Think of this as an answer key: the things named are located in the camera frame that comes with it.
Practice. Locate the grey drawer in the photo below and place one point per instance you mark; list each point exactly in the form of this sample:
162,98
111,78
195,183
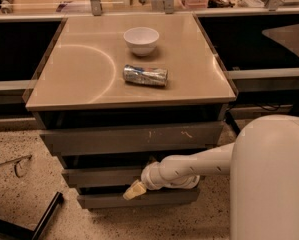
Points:
101,177
128,139
161,197

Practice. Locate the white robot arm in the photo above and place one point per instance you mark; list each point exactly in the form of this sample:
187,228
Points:
263,165

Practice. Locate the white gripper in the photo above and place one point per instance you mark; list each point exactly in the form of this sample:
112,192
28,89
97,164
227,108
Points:
148,180

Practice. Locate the grey top drawer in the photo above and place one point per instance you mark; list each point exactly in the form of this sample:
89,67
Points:
128,139

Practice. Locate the crushed silver can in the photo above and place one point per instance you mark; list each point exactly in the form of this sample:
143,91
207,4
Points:
145,76

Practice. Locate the black stand leg left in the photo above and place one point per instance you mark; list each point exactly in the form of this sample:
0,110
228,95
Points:
15,232

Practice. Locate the white bowl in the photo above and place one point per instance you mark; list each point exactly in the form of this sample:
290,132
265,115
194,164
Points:
141,41

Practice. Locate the black table frame leg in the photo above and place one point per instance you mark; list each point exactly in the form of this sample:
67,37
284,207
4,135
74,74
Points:
232,123

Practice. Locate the grey drawer cabinet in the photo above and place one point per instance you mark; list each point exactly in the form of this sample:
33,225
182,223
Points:
114,93

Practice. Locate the thin metal wire hook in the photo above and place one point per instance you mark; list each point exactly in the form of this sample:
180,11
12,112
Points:
16,163

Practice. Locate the grey bottom drawer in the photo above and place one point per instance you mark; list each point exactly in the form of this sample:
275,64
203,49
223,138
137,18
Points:
161,197

